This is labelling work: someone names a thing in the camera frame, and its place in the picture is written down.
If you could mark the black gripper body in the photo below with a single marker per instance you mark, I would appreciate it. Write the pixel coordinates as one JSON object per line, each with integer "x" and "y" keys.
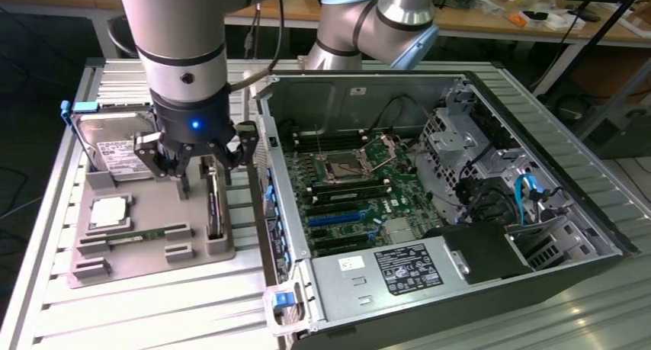
{"x": 191, "y": 115}

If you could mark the Nvidia graphics card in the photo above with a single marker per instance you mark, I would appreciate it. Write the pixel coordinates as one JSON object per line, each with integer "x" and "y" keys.
{"x": 216, "y": 205}

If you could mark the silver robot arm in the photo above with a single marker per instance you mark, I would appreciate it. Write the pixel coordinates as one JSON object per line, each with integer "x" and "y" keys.
{"x": 177, "y": 41}

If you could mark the hard disk with blue rails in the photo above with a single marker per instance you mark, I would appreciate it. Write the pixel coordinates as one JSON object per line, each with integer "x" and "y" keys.
{"x": 116, "y": 148}

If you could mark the thin metal locking lever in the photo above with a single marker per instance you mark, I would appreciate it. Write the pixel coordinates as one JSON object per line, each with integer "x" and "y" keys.
{"x": 320, "y": 140}

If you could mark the silver CPU chip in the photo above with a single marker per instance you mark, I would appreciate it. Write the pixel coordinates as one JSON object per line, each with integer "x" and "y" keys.
{"x": 109, "y": 212}

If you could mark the CPU socket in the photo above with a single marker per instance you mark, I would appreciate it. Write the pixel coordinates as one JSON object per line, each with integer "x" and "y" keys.
{"x": 340, "y": 169}

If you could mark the green RAM stick loose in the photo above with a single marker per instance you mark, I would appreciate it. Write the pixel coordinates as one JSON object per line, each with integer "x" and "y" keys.
{"x": 137, "y": 236}

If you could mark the installed RAM stick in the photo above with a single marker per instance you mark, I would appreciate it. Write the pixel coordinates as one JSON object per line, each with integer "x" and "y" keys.
{"x": 351, "y": 193}

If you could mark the blue expansion slot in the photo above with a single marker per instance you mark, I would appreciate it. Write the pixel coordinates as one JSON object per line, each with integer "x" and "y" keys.
{"x": 332, "y": 219}

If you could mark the grey parts rack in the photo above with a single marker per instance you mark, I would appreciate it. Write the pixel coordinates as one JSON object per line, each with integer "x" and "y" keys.
{"x": 152, "y": 258}

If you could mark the metal socket cover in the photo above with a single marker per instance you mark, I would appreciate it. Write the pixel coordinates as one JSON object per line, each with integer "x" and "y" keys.
{"x": 380, "y": 151}

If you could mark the green motherboard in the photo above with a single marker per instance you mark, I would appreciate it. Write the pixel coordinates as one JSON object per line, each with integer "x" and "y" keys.
{"x": 356, "y": 209}

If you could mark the silver chipset heatsink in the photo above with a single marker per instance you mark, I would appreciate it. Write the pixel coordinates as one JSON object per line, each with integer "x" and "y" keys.
{"x": 404, "y": 229}

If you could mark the blue case latch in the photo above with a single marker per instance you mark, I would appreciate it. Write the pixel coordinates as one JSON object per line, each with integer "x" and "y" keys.
{"x": 282, "y": 300}

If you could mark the silver disk bay cage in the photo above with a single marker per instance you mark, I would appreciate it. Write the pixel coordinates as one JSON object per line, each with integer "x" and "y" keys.
{"x": 452, "y": 140}

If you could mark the silver power supply unit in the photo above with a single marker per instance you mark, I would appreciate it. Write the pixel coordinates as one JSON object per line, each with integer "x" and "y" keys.
{"x": 351, "y": 289}

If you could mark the black plastic air shroud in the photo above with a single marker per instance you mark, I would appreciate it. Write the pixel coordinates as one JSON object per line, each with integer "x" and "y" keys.
{"x": 478, "y": 251}

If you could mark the open black PC case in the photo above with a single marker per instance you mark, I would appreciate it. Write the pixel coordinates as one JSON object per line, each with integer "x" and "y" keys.
{"x": 559, "y": 281}

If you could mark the black slanted pole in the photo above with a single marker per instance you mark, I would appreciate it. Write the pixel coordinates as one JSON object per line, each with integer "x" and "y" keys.
{"x": 600, "y": 33}

